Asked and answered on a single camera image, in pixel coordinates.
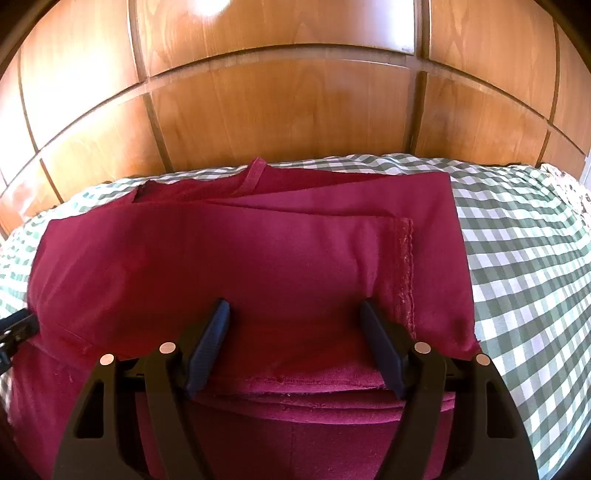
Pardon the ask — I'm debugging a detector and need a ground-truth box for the green white checkered bedsheet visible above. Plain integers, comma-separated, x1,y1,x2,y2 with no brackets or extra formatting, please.
0,152,591,480

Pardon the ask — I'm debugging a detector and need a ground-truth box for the floral patterned bedding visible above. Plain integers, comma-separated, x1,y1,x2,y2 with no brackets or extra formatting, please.
540,163,591,223

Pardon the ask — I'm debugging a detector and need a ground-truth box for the dark red garment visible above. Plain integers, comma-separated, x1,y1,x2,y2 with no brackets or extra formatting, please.
10,161,479,479

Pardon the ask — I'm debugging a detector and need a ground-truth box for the orange wooden wardrobe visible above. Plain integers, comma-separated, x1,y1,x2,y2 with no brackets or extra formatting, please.
1,1,590,235

